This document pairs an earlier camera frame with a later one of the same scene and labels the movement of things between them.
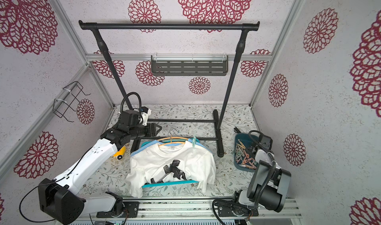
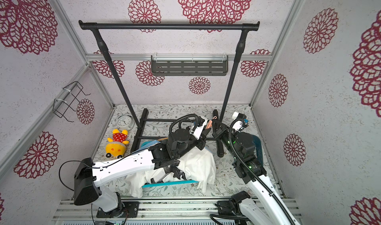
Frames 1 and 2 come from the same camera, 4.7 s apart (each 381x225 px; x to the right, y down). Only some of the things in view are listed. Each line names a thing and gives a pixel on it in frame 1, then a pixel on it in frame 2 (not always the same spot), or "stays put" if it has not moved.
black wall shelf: (189, 65) stays put
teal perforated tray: (168, 184) stays put
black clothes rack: (95, 25) stays put
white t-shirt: (148, 165) stays put
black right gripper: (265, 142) → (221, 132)
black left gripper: (153, 125) → (202, 139)
